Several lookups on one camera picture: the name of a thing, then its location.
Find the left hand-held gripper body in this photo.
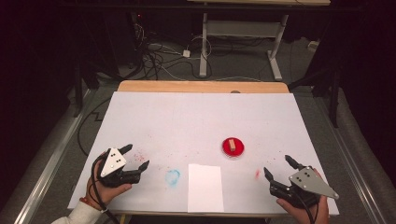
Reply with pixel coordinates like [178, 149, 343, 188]
[96, 147, 141, 189]

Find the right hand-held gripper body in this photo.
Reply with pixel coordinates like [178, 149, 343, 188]
[269, 166, 340, 209]

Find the round red ink pad dish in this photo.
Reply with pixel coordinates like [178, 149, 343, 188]
[221, 136, 246, 160]

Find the person's left hand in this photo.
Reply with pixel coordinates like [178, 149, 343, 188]
[85, 151, 134, 206]

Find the person's right hand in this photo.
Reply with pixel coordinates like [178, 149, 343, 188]
[276, 194, 331, 224]

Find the white paper sheet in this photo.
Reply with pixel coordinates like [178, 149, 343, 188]
[187, 163, 225, 214]

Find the black metal stand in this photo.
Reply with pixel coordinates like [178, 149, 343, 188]
[289, 62, 342, 129]

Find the dark device with red light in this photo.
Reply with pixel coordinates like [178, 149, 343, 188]
[130, 11, 148, 66]

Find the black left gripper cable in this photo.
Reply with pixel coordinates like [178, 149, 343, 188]
[90, 152, 120, 224]

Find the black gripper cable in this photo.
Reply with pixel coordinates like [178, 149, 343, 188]
[292, 186, 320, 224]
[90, 152, 120, 224]

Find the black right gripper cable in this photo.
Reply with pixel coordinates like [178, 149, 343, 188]
[292, 186, 320, 224]

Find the orange bead bracelet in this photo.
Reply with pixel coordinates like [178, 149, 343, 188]
[78, 196, 106, 213]

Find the aluminium floor rail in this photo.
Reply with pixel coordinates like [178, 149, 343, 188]
[12, 88, 97, 224]
[320, 92, 389, 224]

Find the tangle of floor cables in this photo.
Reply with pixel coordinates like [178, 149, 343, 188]
[134, 22, 237, 82]

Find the white metal frame desk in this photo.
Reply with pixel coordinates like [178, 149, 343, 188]
[186, 0, 332, 82]

